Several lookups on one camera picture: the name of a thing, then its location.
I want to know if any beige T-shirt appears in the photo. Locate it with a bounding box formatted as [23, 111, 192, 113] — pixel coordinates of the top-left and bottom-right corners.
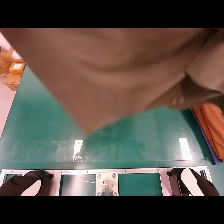
[0, 27, 224, 135]

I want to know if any orange garment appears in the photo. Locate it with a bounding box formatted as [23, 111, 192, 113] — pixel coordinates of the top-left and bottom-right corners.
[192, 102, 224, 160]

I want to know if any silver frame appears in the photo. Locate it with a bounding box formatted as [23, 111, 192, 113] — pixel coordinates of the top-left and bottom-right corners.
[0, 166, 214, 197]

